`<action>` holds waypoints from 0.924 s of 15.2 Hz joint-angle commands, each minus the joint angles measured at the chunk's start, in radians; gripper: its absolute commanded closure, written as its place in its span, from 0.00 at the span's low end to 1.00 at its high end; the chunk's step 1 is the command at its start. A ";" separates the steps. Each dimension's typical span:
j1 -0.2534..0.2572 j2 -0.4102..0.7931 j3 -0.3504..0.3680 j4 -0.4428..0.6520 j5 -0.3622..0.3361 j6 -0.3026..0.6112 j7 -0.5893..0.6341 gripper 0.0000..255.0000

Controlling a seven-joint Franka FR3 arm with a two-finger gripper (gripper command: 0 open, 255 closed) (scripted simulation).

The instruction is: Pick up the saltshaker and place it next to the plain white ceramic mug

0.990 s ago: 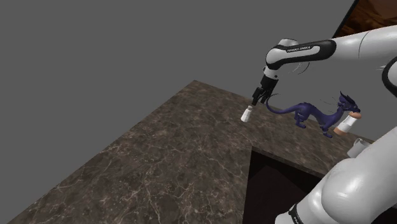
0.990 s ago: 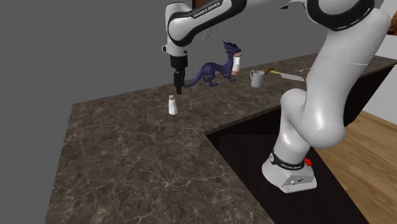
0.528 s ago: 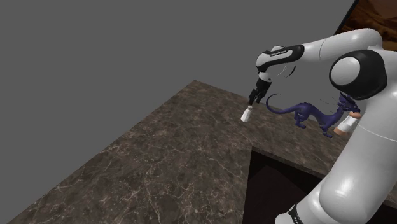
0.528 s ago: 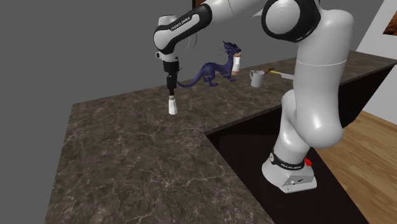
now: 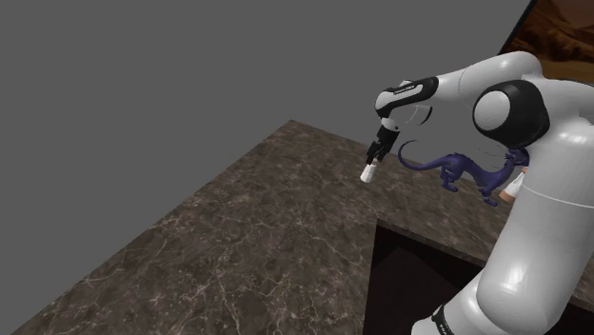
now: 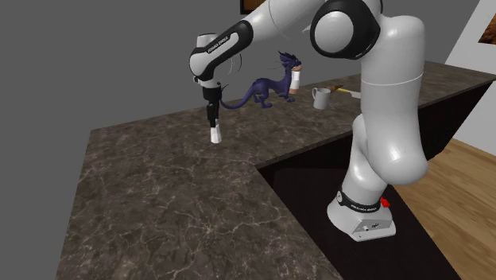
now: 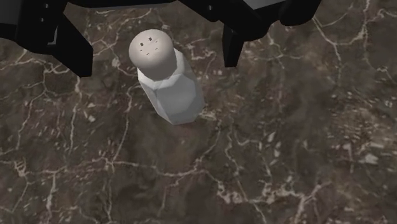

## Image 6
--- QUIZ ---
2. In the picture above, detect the purple dragon figure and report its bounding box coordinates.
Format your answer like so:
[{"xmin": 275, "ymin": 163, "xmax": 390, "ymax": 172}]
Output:
[{"xmin": 219, "ymin": 50, "xmax": 304, "ymax": 111}]

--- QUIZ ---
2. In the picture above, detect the white mug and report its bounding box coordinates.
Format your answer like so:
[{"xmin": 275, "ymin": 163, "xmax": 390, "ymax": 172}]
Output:
[{"xmin": 312, "ymin": 86, "xmax": 332, "ymax": 111}]

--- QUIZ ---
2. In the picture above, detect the black robot stand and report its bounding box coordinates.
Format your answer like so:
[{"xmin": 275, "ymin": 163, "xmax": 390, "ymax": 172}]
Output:
[{"xmin": 256, "ymin": 131, "xmax": 463, "ymax": 280}]

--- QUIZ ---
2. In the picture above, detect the brown handled kitchen tool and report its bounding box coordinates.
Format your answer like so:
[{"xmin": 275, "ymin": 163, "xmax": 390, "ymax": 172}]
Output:
[{"xmin": 326, "ymin": 84, "xmax": 362, "ymax": 100}]

